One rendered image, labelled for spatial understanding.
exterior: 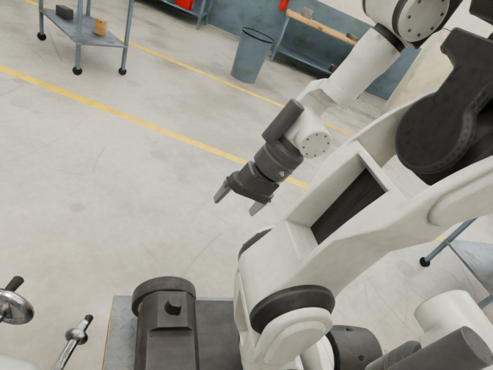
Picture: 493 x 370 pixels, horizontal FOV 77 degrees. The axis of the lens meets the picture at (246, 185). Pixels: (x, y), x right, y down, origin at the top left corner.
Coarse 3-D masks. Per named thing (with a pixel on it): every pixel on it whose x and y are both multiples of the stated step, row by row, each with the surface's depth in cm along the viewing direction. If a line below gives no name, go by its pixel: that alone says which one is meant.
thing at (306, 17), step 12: (168, 0) 589; (180, 0) 577; (192, 0) 578; (204, 0) 560; (192, 12) 580; (204, 12) 620; (288, 12) 555; (312, 12) 587; (204, 24) 642; (312, 24) 559; (336, 36) 565; (348, 36) 591; (276, 48) 591; (288, 48) 646; (300, 60) 600; (312, 60) 639
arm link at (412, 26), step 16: (416, 0) 44; (432, 0) 45; (448, 0) 45; (368, 16) 56; (400, 16) 46; (416, 16) 46; (432, 16) 46; (448, 16) 48; (400, 32) 47; (416, 32) 48; (432, 32) 49
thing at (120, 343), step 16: (112, 304) 103; (128, 304) 105; (112, 320) 99; (128, 320) 101; (112, 336) 95; (128, 336) 97; (112, 352) 92; (128, 352) 94; (112, 368) 89; (128, 368) 90
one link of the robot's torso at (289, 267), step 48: (384, 144) 48; (336, 192) 49; (384, 192) 43; (432, 192) 35; (480, 192) 34; (288, 240) 48; (336, 240) 41; (384, 240) 41; (432, 240) 40; (288, 288) 47; (336, 288) 50
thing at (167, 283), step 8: (152, 280) 94; (160, 280) 94; (168, 280) 94; (176, 280) 95; (184, 280) 97; (136, 288) 95; (144, 288) 93; (152, 288) 92; (160, 288) 92; (168, 288) 92; (176, 288) 93; (184, 288) 95; (192, 288) 99; (136, 296) 93; (144, 296) 92; (192, 296) 97; (136, 304) 94; (136, 312) 97
